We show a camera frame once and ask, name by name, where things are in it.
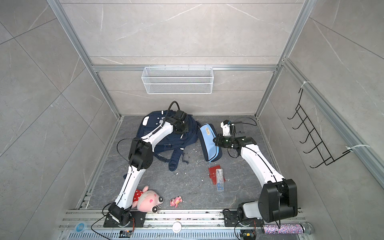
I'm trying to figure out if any blue pencil case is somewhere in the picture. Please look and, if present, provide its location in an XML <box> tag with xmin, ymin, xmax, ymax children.
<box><xmin>198</xmin><ymin>124</ymin><xmax>223</xmax><ymax>163</ymax></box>

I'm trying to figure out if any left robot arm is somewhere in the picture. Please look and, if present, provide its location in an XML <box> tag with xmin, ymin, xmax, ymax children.
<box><xmin>108</xmin><ymin>101</ymin><xmax>188</xmax><ymax>227</ymax></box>

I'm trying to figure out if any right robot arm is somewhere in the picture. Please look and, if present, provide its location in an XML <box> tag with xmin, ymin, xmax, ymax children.
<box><xmin>213</xmin><ymin>120</ymin><xmax>298</xmax><ymax>223</ymax></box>

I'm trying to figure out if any red card box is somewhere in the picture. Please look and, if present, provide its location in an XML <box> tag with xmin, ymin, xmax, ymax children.
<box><xmin>209</xmin><ymin>165</ymin><xmax>222</xmax><ymax>185</ymax></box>

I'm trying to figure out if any small pink toy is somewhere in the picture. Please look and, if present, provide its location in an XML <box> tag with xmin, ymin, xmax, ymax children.
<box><xmin>170</xmin><ymin>196</ymin><xmax>183</xmax><ymax>208</ymax></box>

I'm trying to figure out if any pink pig plush toy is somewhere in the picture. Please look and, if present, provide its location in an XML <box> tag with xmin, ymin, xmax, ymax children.
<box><xmin>132</xmin><ymin>186</ymin><xmax>164</xmax><ymax>213</ymax></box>

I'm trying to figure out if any white round cap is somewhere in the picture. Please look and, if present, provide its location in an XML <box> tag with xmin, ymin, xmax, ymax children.
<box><xmin>172</xmin><ymin>222</ymin><xmax>182</xmax><ymax>234</ymax></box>

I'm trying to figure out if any glitter purple tube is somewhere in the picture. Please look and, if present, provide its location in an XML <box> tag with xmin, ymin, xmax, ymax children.
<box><xmin>262</xmin><ymin>222</ymin><xmax>315</xmax><ymax>235</ymax></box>

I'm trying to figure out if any blue tape roll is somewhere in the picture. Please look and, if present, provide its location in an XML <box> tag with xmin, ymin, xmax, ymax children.
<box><xmin>75</xmin><ymin>222</ymin><xmax>88</xmax><ymax>234</ymax></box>

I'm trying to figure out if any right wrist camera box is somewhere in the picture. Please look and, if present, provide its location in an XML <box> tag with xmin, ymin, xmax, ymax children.
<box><xmin>221</xmin><ymin>120</ymin><xmax>233</xmax><ymax>137</ymax></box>

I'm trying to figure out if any white wire mesh basket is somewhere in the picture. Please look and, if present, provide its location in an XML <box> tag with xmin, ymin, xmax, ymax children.
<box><xmin>142</xmin><ymin>67</ymin><xmax>214</xmax><ymax>94</ymax></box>

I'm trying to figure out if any black wire hook rack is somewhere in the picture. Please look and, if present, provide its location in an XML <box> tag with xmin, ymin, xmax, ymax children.
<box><xmin>287</xmin><ymin>88</ymin><xmax>370</xmax><ymax>169</ymax></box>

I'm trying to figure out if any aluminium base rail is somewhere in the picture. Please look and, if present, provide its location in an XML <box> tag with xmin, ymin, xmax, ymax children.
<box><xmin>58</xmin><ymin>209</ymin><xmax>315</xmax><ymax>240</ymax></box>

